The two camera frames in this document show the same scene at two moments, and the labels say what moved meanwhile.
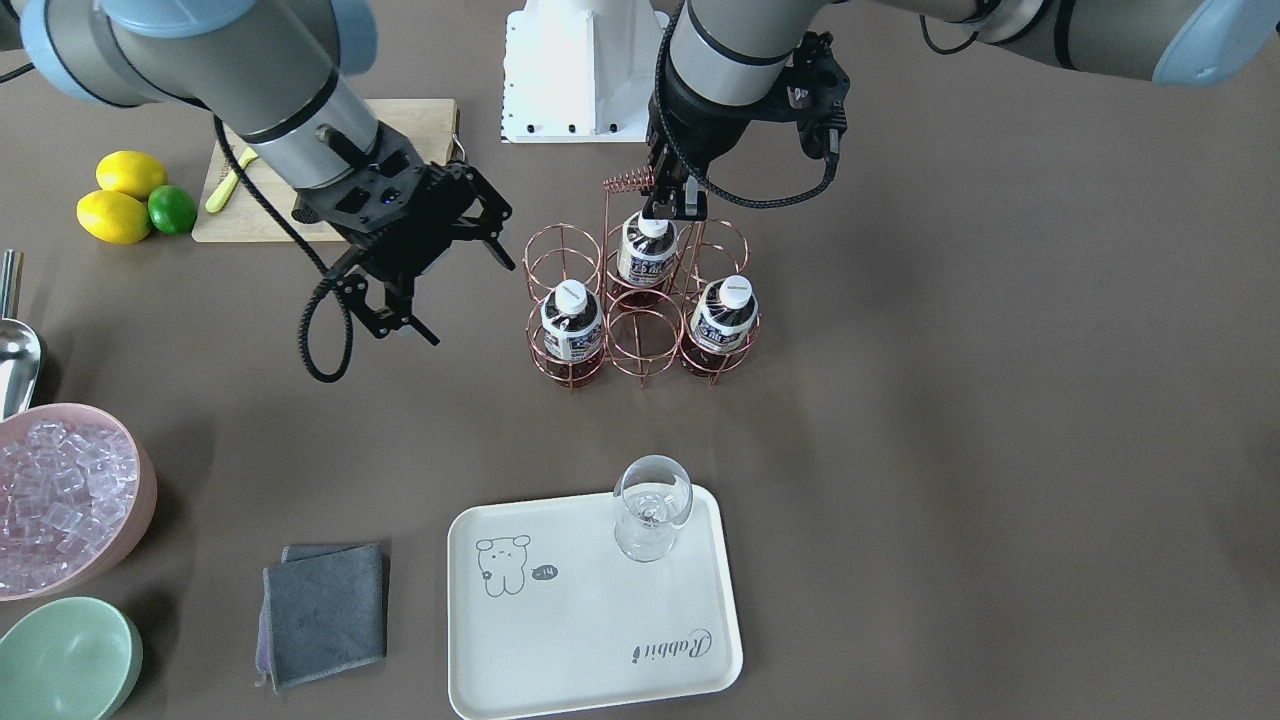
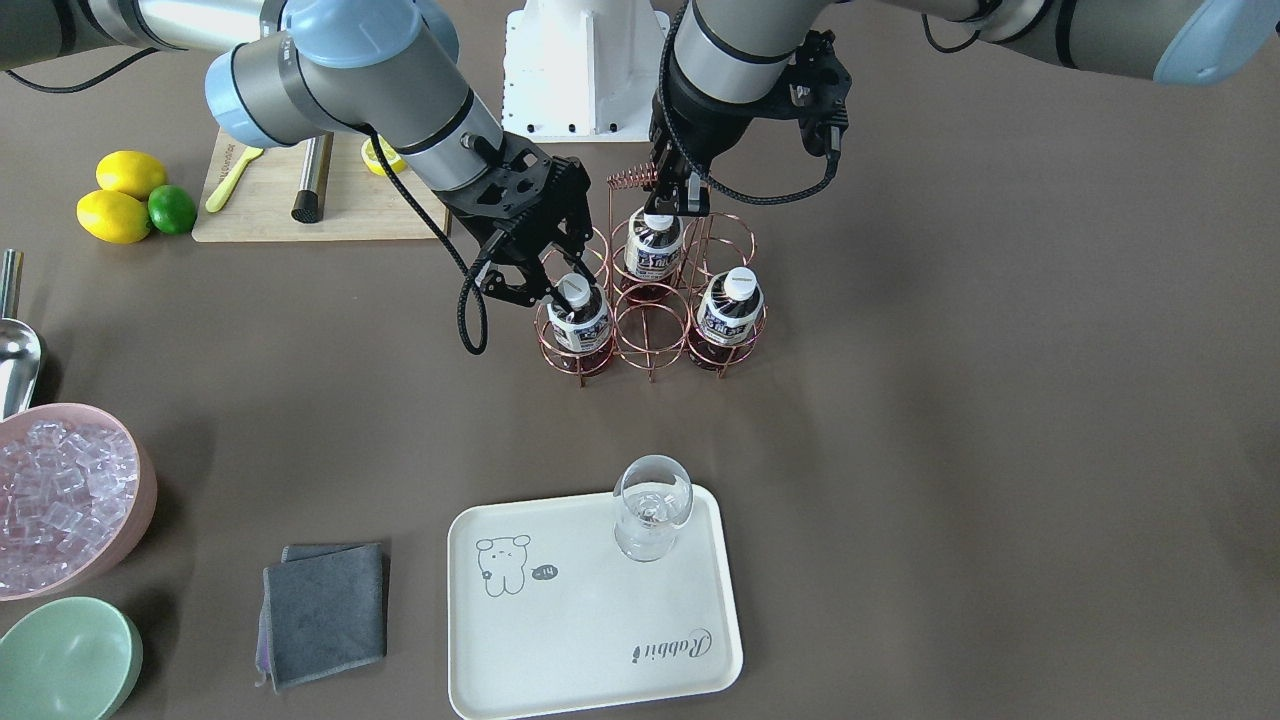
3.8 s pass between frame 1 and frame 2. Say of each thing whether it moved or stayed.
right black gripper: moved
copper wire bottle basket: stayed
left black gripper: stayed
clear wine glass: stayed
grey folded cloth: stayed
